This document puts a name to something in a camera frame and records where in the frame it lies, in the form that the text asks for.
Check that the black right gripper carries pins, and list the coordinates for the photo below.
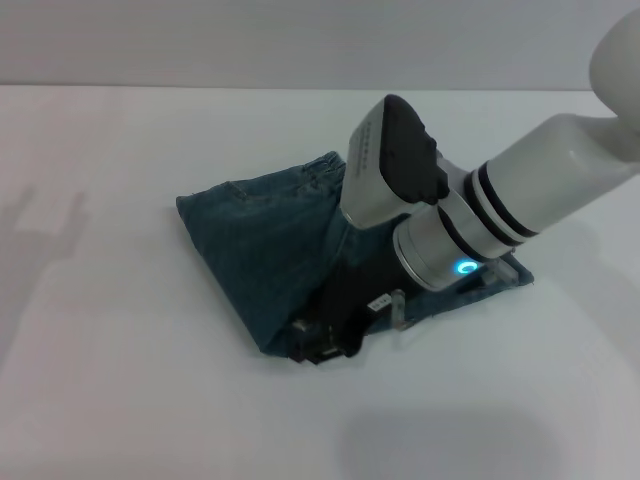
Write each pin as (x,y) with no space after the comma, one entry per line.
(360,300)

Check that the blue denim shorts with cartoon print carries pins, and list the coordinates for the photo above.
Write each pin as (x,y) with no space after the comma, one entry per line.
(250,250)

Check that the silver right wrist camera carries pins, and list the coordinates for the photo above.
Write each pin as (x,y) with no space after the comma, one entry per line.
(390,160)

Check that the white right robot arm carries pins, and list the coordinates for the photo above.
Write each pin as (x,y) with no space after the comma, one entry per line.
(525,200)

